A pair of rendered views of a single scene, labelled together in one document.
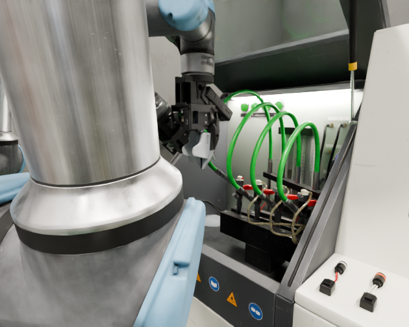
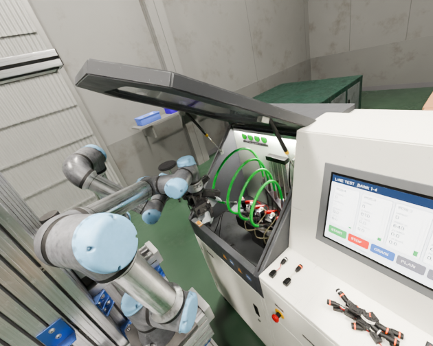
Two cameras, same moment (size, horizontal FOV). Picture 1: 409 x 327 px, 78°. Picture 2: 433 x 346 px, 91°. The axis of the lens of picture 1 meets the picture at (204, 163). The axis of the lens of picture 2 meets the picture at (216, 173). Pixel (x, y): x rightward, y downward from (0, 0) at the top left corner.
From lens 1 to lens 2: 0.66 m
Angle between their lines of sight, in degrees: 22
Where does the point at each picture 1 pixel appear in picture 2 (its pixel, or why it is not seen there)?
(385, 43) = (302, 141)
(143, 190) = (172, 311)
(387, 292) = (300, 274)
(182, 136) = not seen: hidden behind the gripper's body
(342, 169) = (286, 209)
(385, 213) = (306, 234)
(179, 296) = (185, 327)
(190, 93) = (193, 201)
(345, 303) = (277, 282)
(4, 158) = not seen: hidden behind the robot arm
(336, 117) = not seen: hidden behind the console
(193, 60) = (190, 189)
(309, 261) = (267, 261)
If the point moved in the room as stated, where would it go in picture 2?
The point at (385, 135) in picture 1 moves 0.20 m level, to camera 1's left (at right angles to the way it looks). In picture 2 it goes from (304, 195) to (258, 202)
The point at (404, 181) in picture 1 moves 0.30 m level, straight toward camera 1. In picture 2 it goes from (313, 221) to (274, 272)
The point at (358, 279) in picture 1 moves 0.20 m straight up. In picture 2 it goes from (290, 266) to (286, 235)
